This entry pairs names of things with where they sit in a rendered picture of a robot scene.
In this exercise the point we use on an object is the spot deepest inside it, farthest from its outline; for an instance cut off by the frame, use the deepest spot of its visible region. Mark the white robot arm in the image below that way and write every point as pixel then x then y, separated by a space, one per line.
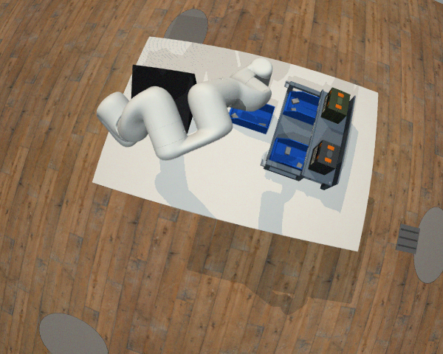
pixel 207 101

